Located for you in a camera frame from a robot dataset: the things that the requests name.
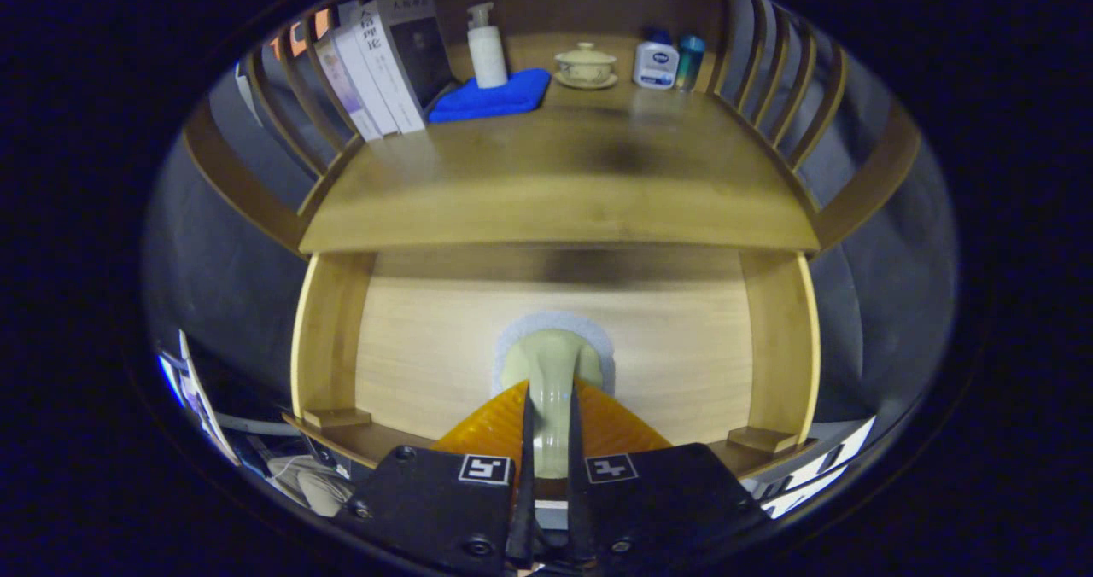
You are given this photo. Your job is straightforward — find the thick grey and white book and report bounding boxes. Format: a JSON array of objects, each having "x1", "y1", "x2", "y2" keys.
[{"x1": 357, "y1": 0, "x2": 455, "y2": 134}]

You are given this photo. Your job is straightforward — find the wooden drawer with black knob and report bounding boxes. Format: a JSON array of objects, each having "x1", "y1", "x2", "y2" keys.
[{"x1": 282, "y1": 248, "x2": 822, "y2": 480}]

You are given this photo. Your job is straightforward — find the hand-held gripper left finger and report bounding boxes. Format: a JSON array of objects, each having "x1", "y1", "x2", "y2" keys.
[{"x1": 337, "y1": 378, "x2": 537, "y2": 576}]

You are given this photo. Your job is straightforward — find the purple and white book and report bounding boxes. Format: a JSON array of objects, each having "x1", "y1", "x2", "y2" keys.
[{"x1": 312, "y1": 31, "x2": 383, "y2": 143}]

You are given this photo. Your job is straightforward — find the white edged dark panel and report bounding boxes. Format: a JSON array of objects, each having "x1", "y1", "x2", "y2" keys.
[{"x1": 156, "y1": 329, "x2": 240, "y2": 467}]

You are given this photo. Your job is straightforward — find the pale green handled scrub pad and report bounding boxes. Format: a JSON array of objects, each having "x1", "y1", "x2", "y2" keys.
[{"x1": 491, "y1": 311, "x2": 617, "y2": 480}]

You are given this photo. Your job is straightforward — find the blue folded cloth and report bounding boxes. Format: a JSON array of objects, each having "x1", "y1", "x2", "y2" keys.
[{"x1": 427, "y1": 67, "x2": 552, "y2": 125}]

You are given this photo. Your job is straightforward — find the teal bottle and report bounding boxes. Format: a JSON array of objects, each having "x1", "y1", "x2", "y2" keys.
[{"x1": 675, "y1": 34, "x2": 707, "y2": 93}]

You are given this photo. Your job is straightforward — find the white pump bottle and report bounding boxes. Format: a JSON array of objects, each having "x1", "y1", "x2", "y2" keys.
[{"x1": 466, "y1": 2, "x2": 510, "y2": 90}]

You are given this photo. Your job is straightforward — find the thin white book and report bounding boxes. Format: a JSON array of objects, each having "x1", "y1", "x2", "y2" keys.
[{"x1": 331, "y1": 24, "x2": 402, "y2": 138}]

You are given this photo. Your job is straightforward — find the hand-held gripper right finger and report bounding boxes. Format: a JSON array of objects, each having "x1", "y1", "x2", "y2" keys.
[{"x1": 566, "y1": 378, "x2": 774, "y2": 576}]

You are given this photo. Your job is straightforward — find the black backdrop cloth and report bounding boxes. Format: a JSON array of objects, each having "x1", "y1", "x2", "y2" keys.
[{"x1": 141, "y1": 9, "x2": 959, "y2": 441}]

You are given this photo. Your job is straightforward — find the wooden countertop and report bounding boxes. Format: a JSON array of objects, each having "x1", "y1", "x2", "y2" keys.
[{"x1": 299, "y1": 82, "x2": 821, "y2": 254}]

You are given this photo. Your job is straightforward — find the white lotion bottle blue cap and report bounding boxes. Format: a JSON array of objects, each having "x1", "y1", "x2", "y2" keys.
[{"x1": 632, "y1": 27, "x2": 681, "y2": 90}]

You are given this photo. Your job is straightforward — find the beige lidded teacup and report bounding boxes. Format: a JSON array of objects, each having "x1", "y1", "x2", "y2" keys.
[{"x1": 553, "y1": 42, "x2": 619, "y2": 91}]

